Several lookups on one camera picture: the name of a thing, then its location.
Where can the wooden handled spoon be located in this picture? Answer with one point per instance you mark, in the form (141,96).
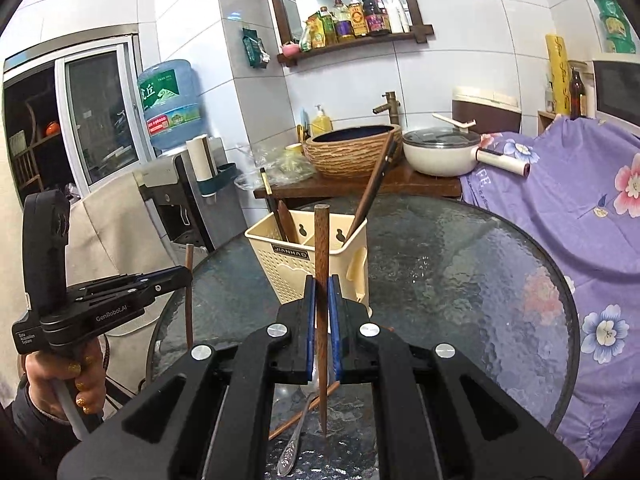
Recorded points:
(287,223)

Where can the rice cooker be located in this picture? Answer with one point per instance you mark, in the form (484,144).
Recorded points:
(488,111)

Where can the beige cloth cover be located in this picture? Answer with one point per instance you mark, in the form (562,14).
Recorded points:
(111,232)

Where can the cream plastic utensil holder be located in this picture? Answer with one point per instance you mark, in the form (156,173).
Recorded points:
(286,265)

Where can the water dispenser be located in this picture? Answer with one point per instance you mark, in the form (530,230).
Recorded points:
(206,215)

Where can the cream pot with lid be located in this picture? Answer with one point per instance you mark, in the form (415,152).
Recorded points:
(448,152)

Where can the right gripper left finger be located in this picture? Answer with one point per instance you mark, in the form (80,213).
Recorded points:
(208,415)

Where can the wooden utensil in holder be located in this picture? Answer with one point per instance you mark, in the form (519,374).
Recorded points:
(352,229)

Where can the green stacked containers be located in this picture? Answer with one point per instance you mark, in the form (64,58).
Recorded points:
(618,38)

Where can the left hand yellow nails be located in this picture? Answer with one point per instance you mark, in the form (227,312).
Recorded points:
(87,374)

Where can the clear plastic bag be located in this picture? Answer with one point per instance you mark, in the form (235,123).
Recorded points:
(282,166)

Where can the blue water bottle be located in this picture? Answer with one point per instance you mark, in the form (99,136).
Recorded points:
(171,109)

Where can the wooden wall shelf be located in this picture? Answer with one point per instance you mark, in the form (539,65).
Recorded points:
(309,28)

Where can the dark glass bottle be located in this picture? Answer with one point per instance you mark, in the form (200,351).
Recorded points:
(578,97)

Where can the black gold chopstick in holder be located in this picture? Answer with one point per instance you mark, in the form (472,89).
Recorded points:
(272,203)

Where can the yellow box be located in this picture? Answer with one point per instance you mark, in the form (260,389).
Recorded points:
(560,73)

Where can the yellow soap bottle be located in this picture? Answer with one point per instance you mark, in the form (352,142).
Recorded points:
(321,123)

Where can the woven basin sink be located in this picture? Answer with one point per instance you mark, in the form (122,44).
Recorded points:
(351,152)

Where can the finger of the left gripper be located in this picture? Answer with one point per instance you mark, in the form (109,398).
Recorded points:
(161,281)
(123,299)

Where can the purple floral cloth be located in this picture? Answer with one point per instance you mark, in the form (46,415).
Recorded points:
(580,201)

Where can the shiny steel spoon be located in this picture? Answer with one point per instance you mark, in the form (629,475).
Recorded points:
(287,459)

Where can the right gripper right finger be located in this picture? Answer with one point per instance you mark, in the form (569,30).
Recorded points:
(437,415)

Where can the brown wooden counter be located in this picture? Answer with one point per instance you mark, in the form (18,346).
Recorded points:
(401,179)

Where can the brass faucet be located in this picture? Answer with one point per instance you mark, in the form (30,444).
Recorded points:
(391,106)

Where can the white microwave oven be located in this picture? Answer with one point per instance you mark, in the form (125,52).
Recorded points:
(616,89)

